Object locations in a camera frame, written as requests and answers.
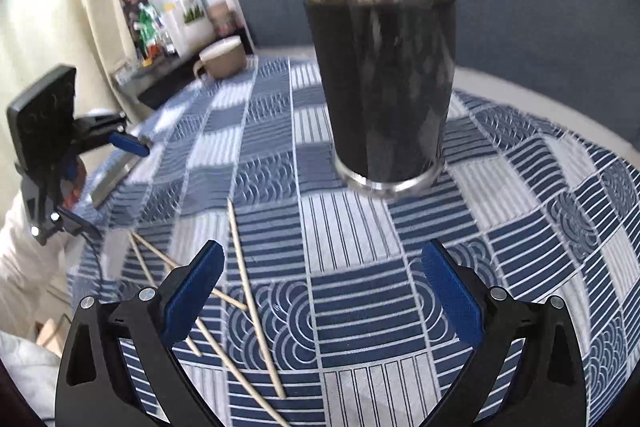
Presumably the green bottle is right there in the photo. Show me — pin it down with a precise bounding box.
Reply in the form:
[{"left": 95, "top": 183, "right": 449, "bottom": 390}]
[{"left": 137, "top": 2, "right": 158, "bottom": 54}]

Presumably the grey sofa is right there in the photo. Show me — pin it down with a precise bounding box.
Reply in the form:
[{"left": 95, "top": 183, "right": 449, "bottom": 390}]
[{"left": 207, "top": 0, "right": 640, "bottom": 148}]

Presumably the beige mug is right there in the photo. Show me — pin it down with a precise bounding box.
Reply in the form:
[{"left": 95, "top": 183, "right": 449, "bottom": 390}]
[{"left": 192, "top": 36, "right": 248, "bottom": 81}]

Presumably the dark side table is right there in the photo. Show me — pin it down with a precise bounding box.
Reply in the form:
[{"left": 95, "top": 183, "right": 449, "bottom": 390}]
[{"left": 112, "top": 52, "right": 201, "bottom": 110}]

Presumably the cream curtain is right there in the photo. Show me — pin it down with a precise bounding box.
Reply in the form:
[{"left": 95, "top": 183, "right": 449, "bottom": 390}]
[{"left": 0, "top": 0, "right": 132, "bottom": 122}]

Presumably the person's left forearm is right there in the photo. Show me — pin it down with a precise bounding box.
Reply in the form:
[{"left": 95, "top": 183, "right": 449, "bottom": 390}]
[{"left": 0, "top": 192, "right": 76, "bottom": 333}]

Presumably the black cylindrical utensil holder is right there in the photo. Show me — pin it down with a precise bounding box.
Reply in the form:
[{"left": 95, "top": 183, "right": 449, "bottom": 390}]
[{"left": 304, "top": 0, "right": 458, "bottom": 198}]

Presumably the blue white patterned tablecloth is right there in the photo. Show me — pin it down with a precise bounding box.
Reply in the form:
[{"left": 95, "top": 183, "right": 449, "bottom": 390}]
[{"left": 65, "top": 54, "right": 640, "bottom": 427}]

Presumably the black cable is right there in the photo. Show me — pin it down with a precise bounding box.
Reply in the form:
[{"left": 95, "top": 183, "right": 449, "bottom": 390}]
[{"left": 75, "top": 222, "right": 107, "bottom": 303}]

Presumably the white planter with green plants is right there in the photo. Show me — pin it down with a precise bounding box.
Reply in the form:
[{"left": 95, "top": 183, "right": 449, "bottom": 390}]
[{"left": 180, "top": 2, "right": 208, "bottom": 46}]

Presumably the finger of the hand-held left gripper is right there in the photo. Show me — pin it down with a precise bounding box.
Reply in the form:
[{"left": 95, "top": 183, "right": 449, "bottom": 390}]
[
  {"left": 74, "top": 111, "right": 151, "bottom": 158},
  {"left": 52, "top": 204, "right": 86, "bottom": 235}
]

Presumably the white cloth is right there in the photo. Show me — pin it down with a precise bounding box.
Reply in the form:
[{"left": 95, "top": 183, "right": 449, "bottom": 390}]
[{"left": 0, "top": 329, "right": 63, "bottom": 408}]

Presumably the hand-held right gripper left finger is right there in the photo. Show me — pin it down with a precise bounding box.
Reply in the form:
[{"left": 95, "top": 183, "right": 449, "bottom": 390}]
[{"left": 55, "top": 241, "right": 226, "bottom": 427}]

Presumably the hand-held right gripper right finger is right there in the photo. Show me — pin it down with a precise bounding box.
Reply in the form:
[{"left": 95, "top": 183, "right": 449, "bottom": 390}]
[{"left": 420, "top": 238, "right": 588, "bottom": 427}]

